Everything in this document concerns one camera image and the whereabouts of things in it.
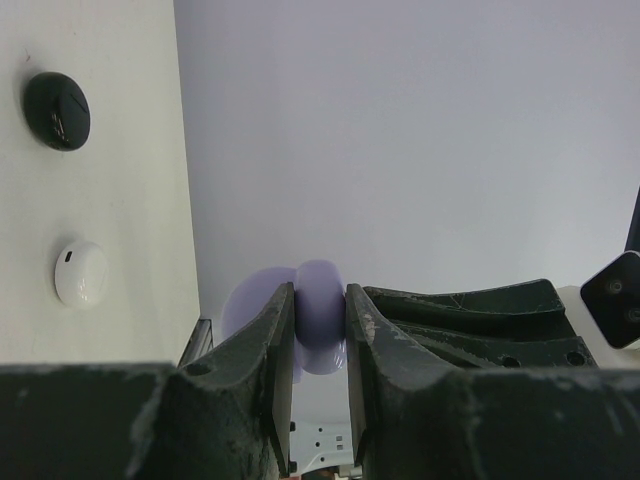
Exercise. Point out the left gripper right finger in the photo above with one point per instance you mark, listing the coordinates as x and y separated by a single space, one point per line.
491 384

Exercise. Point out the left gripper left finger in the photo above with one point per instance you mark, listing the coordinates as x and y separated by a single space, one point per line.
224 416

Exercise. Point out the purple earbud charging case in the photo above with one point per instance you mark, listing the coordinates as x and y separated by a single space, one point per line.
320 310

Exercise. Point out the white round charging case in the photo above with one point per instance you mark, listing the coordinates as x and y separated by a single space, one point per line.
81 275

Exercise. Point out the black round charging case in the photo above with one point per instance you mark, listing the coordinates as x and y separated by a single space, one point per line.
56 111

